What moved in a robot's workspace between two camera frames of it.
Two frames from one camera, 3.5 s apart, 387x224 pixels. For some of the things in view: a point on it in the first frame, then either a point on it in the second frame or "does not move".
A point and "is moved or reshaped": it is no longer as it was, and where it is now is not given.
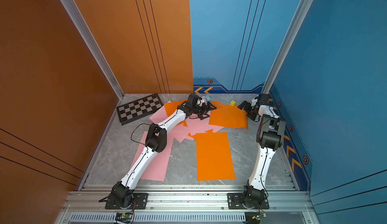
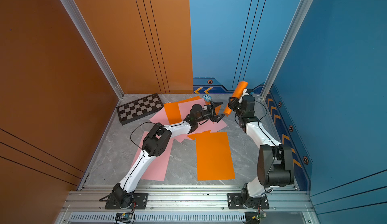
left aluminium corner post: x=87 y=36 does not move
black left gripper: x=209 y=108 -> x=214 y=118
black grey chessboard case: x=130 y=111 does not move
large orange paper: x=213 y=157 does not move
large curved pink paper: x=157 y=169 does not move
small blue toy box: x=207 y=98 does not move
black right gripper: x=243 y=104 -> x=235 y=101
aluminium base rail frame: x=186 y=205 does not move
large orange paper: x=228 y=116 is moved or reshaped
